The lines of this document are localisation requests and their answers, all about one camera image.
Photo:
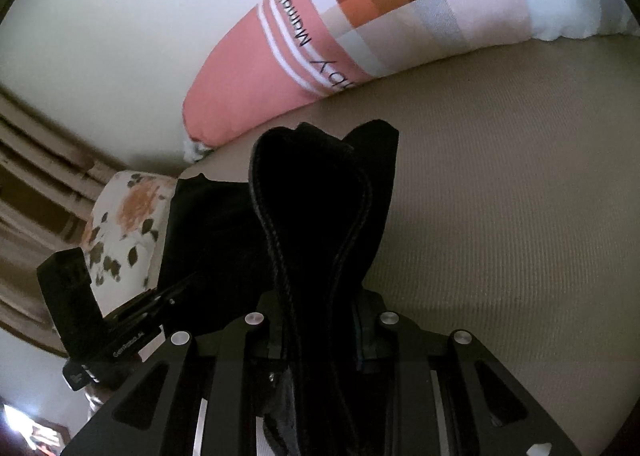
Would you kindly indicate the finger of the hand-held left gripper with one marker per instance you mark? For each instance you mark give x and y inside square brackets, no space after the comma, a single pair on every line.
[162,298]

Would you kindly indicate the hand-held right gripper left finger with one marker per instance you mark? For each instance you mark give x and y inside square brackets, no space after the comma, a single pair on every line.
[250,338]

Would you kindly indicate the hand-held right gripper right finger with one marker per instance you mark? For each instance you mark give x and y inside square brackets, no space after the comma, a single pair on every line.
[385,338]

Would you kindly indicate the black pants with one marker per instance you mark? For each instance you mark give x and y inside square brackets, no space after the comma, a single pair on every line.
[320,216]

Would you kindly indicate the person's left hand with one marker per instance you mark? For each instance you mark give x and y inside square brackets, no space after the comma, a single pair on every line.
[100,398]

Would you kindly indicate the floral white pillow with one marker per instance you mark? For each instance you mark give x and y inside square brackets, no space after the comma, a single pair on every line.
[130,221]

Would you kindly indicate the brown striped curtain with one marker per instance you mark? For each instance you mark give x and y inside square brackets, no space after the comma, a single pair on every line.
[35,196]

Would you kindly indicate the checked orange white pillow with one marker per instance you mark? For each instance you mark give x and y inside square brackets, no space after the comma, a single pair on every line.
[400,21]

